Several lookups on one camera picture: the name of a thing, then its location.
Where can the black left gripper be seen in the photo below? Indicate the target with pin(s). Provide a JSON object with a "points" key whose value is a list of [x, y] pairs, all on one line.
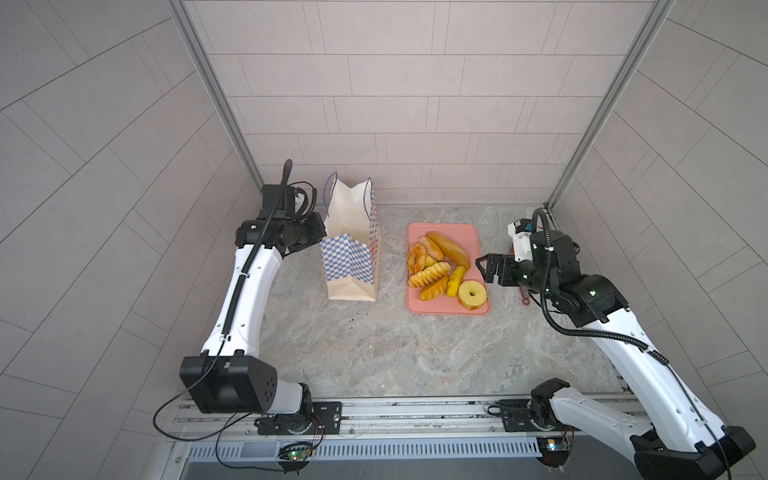
{"points": [[317, 229]]}

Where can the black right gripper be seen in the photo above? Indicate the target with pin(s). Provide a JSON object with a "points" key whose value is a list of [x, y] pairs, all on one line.
{"points": [[505, 260]]}

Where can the yellow ring donut bread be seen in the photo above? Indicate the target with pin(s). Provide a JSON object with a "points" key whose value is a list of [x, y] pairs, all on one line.
{"points": [[472, 295]]}

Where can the yellow oblong bread roll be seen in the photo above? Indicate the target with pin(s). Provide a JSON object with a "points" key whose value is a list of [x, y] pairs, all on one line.
{"points": [[455, 281]]}

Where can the red silicone steel tongs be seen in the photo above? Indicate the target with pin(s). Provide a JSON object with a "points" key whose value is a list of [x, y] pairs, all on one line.
{"points": [[524, 294]]}

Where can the blue checkered paper bag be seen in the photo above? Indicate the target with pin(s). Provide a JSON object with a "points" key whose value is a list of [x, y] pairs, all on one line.
{"points": [[351, 249]]}

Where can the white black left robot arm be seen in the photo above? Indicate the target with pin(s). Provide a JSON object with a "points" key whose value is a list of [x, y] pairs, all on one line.
{"points": [[228, 377]]}

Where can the long golden baguette bread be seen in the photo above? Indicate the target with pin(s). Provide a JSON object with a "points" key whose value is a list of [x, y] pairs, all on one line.
{"points": [[450, 249]]}

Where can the sesame oval bread roll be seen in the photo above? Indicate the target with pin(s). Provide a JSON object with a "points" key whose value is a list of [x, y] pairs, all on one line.
{"points": [[432, 249]]}

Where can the braided pretzel bread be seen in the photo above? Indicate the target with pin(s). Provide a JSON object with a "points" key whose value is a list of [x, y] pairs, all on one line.
{"points": [[416, 259]]}

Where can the pink plastic tray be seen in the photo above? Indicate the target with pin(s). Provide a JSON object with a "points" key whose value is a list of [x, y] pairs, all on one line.
{"points": [[467, 237]]}

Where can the small yellow bun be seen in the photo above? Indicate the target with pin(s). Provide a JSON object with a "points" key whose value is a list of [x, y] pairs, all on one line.
{"points": [[429, 261]]}

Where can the right circuit board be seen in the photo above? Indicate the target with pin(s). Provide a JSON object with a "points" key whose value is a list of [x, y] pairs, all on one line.
{"points": [[554, 452]]}

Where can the circuit board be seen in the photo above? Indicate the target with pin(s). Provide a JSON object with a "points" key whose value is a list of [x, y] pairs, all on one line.
{"points": [[296, 452], [554, 452]]}

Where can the left circuit board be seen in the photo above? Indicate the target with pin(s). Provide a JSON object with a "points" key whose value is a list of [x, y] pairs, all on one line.
{"points": [[296, 452]]}

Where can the aluminium corner profile left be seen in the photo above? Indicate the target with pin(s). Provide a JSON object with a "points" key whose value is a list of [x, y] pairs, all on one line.
{"points": [[192, 41]]}

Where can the aluminium corner profile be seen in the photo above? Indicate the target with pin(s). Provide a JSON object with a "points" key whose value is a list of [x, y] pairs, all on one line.
{"points": [[646, 34], [192, 41]]}

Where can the aluminium corner profile right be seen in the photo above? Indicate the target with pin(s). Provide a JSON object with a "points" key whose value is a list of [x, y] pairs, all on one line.
{"points": [[646, 34]]}

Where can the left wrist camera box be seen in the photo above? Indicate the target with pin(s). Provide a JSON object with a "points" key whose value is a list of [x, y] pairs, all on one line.
{"points": [[281, 201]]}

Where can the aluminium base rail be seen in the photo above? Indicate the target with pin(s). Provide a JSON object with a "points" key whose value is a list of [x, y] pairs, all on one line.
{"points": [[391, 437]]}

